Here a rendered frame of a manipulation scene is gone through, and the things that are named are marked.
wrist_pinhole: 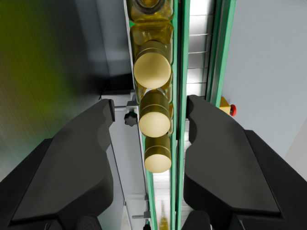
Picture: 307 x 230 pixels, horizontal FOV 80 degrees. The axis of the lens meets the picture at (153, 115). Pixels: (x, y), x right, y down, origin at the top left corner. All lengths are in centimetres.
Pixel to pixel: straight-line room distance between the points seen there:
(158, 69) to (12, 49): 13
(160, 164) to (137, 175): 46
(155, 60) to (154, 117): 6
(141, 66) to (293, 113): 73
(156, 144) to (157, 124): 5
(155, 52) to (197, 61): 31
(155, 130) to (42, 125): 12
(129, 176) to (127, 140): 17
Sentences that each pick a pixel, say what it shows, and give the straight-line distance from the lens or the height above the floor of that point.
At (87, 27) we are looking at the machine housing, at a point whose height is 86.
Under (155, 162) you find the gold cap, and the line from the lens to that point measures 23.
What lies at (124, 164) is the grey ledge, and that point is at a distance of 66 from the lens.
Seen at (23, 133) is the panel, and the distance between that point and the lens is 21.
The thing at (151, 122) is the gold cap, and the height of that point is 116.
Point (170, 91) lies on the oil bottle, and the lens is 26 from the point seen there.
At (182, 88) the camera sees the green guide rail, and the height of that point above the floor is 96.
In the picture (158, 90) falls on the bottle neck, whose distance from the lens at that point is 24.
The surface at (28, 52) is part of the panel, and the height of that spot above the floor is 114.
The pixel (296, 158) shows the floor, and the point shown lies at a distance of 235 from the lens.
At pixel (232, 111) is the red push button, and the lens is 66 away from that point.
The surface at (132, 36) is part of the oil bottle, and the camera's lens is 24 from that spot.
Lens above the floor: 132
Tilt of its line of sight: 58 degrees down
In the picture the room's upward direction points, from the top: 179 degrees counter-clockwise
